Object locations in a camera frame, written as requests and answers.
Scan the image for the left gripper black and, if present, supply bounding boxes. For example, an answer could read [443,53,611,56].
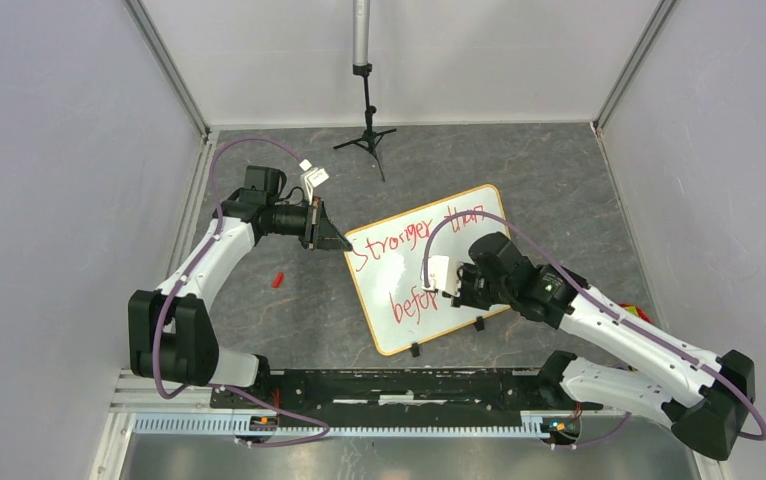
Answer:
[267,196,351,252]

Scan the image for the whiteboard with yellow edge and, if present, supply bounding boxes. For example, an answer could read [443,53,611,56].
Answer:
[345,184,507,356]

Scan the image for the red marker cap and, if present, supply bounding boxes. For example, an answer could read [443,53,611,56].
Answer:
[272,271,285,288]

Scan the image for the red object behind right arm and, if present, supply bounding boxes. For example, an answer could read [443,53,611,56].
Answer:
[621,303,653,324]

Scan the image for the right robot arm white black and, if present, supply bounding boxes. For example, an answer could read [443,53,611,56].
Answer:
[429,232,756,461]

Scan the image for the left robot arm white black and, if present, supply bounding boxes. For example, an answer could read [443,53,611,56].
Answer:
[128,161,352,408]

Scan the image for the black tripod stand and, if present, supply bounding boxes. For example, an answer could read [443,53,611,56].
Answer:
[333,0,397,182]

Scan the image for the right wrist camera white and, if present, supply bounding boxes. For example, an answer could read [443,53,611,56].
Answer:
[421,255,464,297]

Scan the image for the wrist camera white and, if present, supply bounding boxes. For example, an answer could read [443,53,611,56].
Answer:
[421,255,464,297]
[299,159,329,202]

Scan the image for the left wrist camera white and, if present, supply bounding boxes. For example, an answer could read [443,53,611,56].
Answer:
[299,159,329,202]

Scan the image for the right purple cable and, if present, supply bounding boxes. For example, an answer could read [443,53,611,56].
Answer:
[421,210,766,450]

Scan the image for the purple cable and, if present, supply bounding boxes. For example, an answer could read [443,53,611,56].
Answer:
[151,137,331,450]
[421,210,766,450]

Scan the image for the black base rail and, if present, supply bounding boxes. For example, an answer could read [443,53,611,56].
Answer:
[248,368,579,428]

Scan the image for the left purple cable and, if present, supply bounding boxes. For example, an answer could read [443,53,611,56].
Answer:
[151,137,331,450]

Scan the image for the white cable duct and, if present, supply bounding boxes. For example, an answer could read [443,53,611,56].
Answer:
[129,410,557,439]

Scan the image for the left aluminium frame post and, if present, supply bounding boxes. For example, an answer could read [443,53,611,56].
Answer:
[123,0,211,139]

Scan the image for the aluminium frame post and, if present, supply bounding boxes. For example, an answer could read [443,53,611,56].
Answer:
[591,0,679,138]
[123,0,211,139]

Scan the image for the right aluminium frame post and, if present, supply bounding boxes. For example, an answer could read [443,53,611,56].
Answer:
[591,0,679,138]

